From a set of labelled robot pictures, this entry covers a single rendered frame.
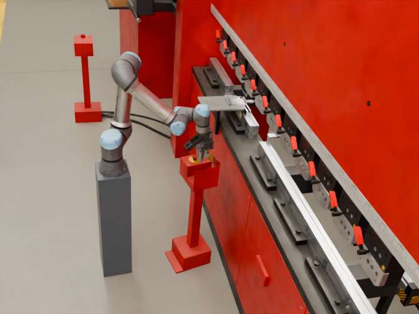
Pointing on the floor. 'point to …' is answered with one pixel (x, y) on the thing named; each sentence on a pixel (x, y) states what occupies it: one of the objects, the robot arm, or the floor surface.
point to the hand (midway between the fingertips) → (199, 161)
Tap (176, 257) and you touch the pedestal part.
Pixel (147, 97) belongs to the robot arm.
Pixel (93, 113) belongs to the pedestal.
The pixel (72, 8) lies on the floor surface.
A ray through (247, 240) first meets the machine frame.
